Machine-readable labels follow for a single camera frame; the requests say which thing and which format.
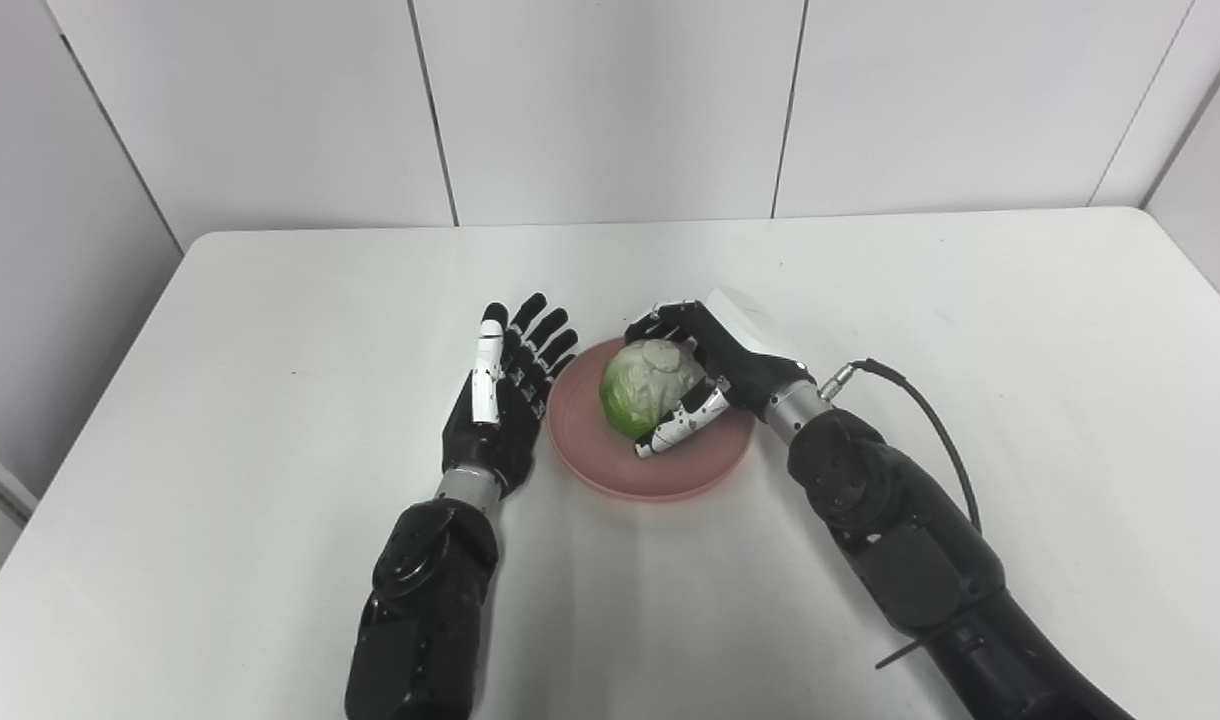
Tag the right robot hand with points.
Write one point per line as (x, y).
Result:
(735, 360)

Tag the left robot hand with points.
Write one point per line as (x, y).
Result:
(505, 400)

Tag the green white cabbage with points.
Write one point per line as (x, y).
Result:
(646, 386)

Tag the pink plate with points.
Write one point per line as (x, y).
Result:
(660, 470)

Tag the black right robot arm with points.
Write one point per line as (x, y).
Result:
(920, 560)

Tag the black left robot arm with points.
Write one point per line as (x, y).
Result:
(425, 610)

